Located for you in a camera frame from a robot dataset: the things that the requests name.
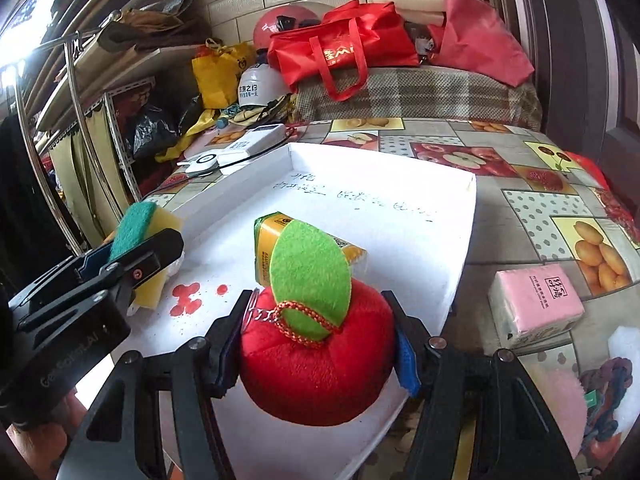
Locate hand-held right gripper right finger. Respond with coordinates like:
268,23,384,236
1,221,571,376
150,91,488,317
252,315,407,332
381,290,581,480

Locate white cardboard tray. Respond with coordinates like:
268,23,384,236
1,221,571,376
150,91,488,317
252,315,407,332
75,141,478,480

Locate plaid blanket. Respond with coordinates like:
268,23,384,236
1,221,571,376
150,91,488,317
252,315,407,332
292,62,543,131

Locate brown bags on shelf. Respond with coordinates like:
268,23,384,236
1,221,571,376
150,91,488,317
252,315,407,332
100,0,211,53

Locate chrome clothes rack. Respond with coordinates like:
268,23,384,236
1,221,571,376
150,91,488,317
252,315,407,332
10,30,146,256

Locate brown wooden door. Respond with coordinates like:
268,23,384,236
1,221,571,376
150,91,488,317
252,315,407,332
490,0,640,201

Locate black plastic bag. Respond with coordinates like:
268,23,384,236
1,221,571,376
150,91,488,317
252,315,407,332
125,105,181,161

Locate yellow curtain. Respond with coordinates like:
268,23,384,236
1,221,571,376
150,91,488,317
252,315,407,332
47,95,121,241

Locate white helmet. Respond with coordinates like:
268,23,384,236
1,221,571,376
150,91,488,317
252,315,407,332
237,62,293,109

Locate black hanging garment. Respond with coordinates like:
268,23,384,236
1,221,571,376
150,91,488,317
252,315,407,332
0,115,76,286

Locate pink tissue packet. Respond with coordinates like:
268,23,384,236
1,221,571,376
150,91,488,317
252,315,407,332
487,269,586,351

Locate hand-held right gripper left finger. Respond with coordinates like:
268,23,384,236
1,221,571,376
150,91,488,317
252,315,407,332
65,289,261,480

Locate pink plush puff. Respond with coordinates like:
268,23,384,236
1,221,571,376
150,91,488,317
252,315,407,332
545,367,588,456

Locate yellow shopping bag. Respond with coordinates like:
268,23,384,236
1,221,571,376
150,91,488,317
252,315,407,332
192,40,257,110

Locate white round charger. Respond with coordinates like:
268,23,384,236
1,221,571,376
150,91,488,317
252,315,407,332
177,152,221,177

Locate red printed bag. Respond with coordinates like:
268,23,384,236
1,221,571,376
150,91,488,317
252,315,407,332
565,150,640,251

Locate yellow plastic bag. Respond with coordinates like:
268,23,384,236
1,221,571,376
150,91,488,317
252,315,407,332
155,107,221,163

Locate red plush apple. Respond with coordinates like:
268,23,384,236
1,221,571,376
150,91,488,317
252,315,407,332
239,217,401,427

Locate white power bank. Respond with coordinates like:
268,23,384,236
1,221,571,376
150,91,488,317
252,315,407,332
215,122,288,176

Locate red helmet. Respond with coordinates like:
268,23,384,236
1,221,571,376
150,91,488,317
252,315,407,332
252,2,333,53

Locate pinkish red fabric bag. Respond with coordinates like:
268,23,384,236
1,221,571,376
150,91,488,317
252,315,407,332
427,0,536,87

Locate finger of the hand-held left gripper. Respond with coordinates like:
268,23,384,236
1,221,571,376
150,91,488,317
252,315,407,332
7,244,126,313
17,228,185,333

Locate red tote bag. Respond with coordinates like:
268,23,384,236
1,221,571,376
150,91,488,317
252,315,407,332
267,0,421,103

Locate yellow snack packet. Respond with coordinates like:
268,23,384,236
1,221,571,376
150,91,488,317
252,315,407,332
253,211,368,288

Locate white foam block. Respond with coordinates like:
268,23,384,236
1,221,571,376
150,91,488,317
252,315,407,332
607,326,640,431

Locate green yellow sponge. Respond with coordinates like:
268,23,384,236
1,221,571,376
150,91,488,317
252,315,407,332
109,201,185,311

